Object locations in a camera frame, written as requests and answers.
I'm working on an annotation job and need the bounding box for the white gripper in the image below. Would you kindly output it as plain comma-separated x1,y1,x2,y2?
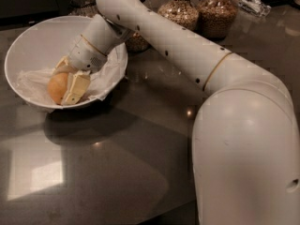
52,35,108,106

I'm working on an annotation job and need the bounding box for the orange fruit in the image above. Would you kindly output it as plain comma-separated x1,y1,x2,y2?
47,73,68,105

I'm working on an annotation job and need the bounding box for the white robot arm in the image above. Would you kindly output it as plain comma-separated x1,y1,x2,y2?
69,0,300,225

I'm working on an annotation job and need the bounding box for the white bowl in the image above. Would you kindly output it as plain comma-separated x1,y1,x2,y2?
4,15,129,113

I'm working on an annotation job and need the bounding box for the white cloth napkin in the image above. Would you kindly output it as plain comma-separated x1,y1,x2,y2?
14,44,128,109

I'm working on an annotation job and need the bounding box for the leftmost glass grain jar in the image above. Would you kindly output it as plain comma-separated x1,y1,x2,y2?
69,0,98,18

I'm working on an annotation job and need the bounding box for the glass grain jar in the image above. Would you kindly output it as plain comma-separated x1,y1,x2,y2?
69,0,98,18
197,0,238,40
157,0,199,31

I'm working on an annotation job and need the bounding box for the clear plastic bag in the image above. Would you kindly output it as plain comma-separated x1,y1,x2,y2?
234,0,271,17

